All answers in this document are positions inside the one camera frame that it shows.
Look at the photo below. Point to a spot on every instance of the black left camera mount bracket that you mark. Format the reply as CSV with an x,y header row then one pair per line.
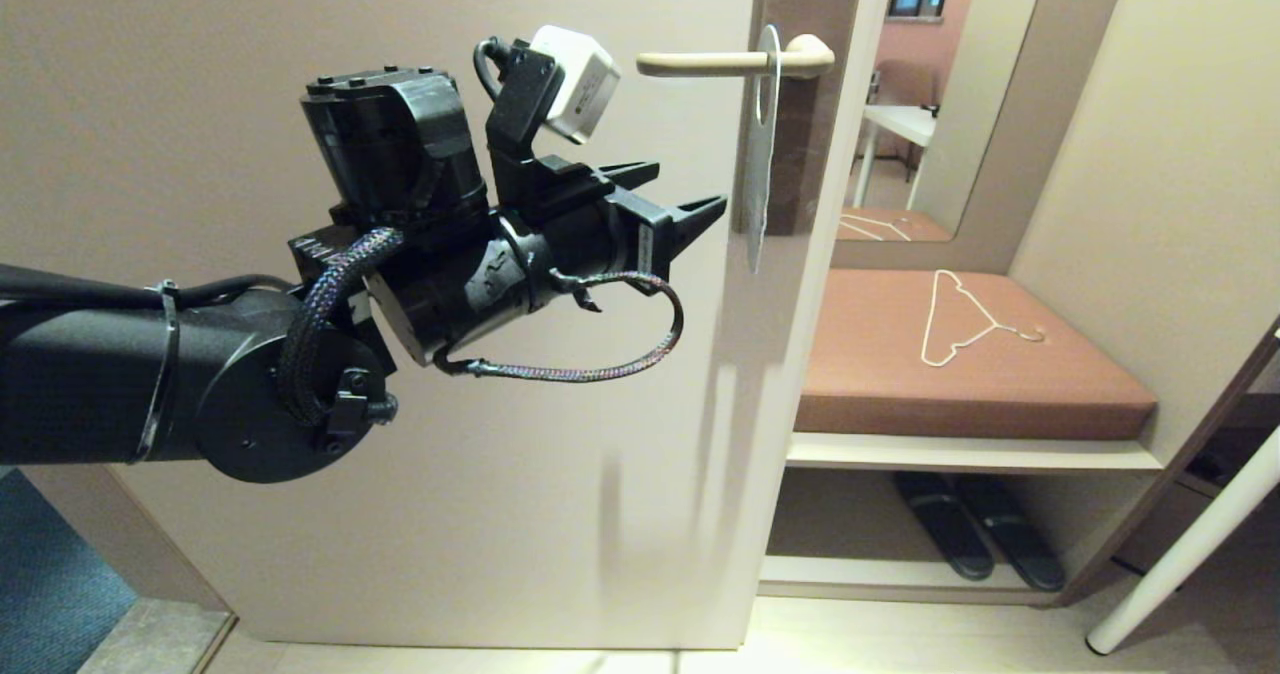
x,y
520,124

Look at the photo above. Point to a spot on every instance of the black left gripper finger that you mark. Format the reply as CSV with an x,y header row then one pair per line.
x,y
628,174
692,226

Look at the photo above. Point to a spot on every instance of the black slipper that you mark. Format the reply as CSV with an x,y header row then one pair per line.
x,y
950,539
1025,554

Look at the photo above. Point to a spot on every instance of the white bench seat board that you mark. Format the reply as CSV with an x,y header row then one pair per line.
x,y
950,452

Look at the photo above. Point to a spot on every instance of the wall mirror brown frame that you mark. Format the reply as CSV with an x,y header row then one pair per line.
x,y
960,74

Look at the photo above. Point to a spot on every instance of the brown bench seat cushion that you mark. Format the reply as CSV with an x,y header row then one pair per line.
x,y
1000,394

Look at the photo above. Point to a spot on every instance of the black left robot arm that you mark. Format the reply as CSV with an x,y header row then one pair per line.
x,y
100,384

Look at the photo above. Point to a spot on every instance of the brown niche side panel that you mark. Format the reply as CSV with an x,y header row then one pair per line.
x,y
1095,566

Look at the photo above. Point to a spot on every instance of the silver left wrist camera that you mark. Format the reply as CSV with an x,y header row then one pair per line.
x,y
580,84

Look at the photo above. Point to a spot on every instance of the white bench base board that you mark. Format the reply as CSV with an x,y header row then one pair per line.
x,y
900,579

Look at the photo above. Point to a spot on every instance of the blue and white door hanger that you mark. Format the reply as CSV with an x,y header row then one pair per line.
x,y
760,174

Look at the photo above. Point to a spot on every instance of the white table leg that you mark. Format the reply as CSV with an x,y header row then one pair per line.
x,y
1180,559

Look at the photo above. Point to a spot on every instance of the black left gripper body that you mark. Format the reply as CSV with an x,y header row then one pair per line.
x,y
590,244

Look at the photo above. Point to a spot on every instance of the beige room door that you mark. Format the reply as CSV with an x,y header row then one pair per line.
x,y
500,534

